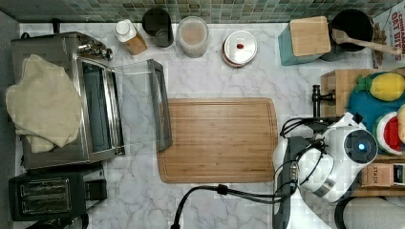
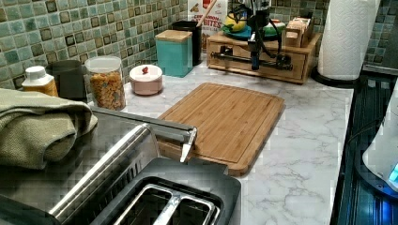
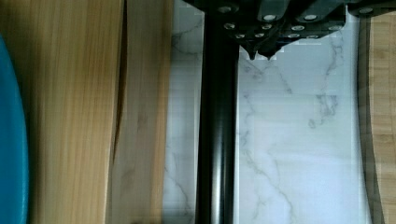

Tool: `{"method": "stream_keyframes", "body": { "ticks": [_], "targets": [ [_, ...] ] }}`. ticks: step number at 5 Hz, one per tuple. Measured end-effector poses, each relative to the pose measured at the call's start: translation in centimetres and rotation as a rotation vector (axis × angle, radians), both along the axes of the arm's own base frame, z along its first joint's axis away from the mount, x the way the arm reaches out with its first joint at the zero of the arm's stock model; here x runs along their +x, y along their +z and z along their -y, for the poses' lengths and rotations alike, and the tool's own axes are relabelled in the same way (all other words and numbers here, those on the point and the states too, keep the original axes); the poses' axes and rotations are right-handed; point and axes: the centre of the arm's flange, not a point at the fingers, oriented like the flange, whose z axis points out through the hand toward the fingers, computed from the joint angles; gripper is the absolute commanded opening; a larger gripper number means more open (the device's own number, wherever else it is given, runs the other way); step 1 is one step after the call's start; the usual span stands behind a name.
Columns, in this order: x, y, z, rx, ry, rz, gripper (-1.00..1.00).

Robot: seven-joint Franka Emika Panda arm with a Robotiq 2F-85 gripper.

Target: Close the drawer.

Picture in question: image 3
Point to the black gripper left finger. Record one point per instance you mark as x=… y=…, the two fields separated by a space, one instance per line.
x=253 y=24

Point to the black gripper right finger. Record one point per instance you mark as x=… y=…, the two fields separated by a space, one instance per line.
x=286 y=21

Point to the bamboo cutting board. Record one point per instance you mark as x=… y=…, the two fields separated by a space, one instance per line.
x=377 y=114

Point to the blue plate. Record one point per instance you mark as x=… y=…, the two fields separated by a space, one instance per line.
x=14 y=168

